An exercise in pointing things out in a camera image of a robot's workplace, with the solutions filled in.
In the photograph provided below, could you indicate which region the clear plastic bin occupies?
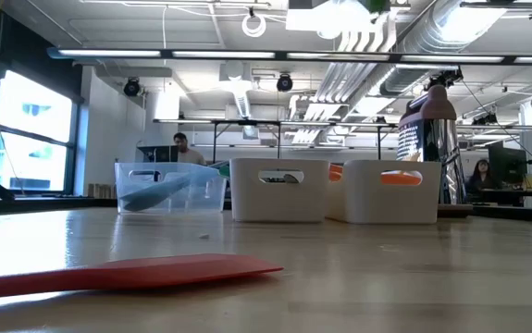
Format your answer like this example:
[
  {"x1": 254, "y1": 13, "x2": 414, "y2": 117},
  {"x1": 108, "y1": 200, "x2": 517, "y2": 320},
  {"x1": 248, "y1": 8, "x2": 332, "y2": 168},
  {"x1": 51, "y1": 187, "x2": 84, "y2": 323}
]
[{"x1": 114, "y1": 161, "x2": 228, "y2": 216}]

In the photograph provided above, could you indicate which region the blue plastic spoon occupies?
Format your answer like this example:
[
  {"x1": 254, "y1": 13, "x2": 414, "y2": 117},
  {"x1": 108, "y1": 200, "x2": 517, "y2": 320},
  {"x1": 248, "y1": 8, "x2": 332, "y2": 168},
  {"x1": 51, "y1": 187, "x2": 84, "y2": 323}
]
[{"x1": 118, "y1": 164, "x2": 223, "y2": 213}]

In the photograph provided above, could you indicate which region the white plastic bin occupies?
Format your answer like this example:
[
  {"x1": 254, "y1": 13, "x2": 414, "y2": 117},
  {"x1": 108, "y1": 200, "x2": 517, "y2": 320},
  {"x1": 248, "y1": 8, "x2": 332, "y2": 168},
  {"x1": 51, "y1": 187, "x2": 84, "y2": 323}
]
[
  {"x1": 229, "y1": 157, "x2": 330, "y2": 223},
  {"x1": 325, "y1": 159, "x2": 442, "y2": 226}
]

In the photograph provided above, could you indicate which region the person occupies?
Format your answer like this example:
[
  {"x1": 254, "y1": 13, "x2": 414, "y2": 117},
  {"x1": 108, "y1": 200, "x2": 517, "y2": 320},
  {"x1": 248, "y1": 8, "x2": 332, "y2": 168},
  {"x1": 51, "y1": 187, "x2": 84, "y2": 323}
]
[
  {"x1": 464, "y1": 158, "x2": 492, "y2": 198},
  {"x1": 172, "y1": 132, "x2": 207, "y2": 167}
]

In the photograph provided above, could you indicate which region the black computer monitor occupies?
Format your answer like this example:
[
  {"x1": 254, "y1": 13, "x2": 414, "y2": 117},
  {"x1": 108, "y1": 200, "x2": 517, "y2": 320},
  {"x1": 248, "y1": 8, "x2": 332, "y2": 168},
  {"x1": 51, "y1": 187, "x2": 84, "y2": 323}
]
[
  {"x1": 487, "y1": 145, "x2": 529, "y2": 186},
  {"x1": 136, "y1": 144, "x2": 179, "y2": 163}
]

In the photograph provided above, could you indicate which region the long ceiling light fixture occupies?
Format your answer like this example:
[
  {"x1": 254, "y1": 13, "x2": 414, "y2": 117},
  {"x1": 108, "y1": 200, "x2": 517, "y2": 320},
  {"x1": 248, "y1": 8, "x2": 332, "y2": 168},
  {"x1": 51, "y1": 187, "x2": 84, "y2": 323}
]
[{"x1": 47, "y1": 47, "x2": 532, "y2": 65}]

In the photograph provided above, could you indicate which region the row of wooden blocks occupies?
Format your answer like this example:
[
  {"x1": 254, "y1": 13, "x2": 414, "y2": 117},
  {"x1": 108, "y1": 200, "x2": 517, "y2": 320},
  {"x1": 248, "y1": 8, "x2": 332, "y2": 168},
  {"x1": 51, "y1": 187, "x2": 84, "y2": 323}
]
[{"x1": 87, "y1": 182, "x2": 118, "y2": 199}]

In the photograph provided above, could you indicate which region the red silicone spatula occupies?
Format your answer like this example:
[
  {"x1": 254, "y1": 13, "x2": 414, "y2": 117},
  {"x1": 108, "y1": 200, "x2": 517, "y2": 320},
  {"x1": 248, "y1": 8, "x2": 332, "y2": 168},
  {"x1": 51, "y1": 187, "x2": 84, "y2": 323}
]
[{"x1": 0, "y1": 253, "x2": 285, "y2": 302}]

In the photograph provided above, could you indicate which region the large window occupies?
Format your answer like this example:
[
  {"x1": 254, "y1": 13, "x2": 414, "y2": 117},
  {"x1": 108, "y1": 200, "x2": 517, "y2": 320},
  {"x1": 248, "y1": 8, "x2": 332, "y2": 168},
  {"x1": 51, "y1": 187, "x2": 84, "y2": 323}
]
[{"x1": 0, "y1": 68, "x2": 81, "y2": 195}]

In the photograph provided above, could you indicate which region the black background workstation frame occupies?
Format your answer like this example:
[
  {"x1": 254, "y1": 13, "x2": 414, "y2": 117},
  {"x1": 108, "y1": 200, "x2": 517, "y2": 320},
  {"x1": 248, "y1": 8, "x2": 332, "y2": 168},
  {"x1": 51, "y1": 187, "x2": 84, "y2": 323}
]
[{"x1": 153, "y1": 117, "x2": 396, "y2": 163}]

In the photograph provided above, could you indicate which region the black ceiling camera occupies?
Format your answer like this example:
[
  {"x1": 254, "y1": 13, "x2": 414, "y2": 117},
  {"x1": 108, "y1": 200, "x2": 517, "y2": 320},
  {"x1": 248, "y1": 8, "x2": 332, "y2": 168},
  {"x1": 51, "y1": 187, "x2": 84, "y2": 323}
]
[
  {"x1": 276, "y1": 72, "x2": 294, "y2": 93},
  {"x1": 123, "y1": 77, "x2": 142, "y2": 97}
]

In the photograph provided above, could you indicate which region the white coiled cable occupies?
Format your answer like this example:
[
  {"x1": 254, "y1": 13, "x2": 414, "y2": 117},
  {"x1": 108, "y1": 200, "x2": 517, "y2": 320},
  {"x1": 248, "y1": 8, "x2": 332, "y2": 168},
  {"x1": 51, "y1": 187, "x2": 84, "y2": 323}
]
[{"x1": 241, "y1": 12, "x2": 267, "y2": 38}]

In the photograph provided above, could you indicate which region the steel grater with pink handle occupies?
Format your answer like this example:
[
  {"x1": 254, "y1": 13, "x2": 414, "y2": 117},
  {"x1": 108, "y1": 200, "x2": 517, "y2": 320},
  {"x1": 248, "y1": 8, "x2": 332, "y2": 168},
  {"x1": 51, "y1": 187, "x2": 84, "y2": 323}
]
[{"x1": 397, "y1": 83, "x2": 469, "y2": 205}]

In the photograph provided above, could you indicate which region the silver ventilation duct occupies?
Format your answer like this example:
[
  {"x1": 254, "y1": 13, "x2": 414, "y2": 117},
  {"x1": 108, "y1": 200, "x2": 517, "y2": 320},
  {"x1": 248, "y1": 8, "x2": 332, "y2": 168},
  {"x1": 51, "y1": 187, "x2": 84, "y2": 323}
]
[{"x1": 378, "y1": 0, "x2": 510, "y2": 96}]

